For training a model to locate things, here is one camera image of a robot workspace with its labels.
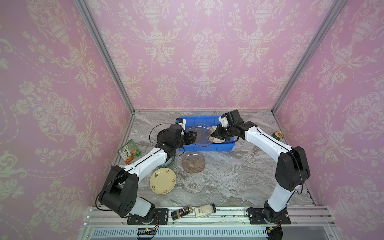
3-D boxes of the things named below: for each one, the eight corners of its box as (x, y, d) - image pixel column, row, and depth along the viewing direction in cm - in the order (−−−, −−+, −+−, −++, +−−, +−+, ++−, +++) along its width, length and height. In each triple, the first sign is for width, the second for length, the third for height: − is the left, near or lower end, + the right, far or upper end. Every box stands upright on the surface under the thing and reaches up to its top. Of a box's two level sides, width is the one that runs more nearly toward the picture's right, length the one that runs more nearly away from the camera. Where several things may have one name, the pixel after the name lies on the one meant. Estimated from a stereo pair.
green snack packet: (117, 152, 100) (115, 149, 97) (132, 141, 105) (131, 139, 103) (126, 165, 94) (125, 162, 92) (142, 153, 100) (141, 150, 97)
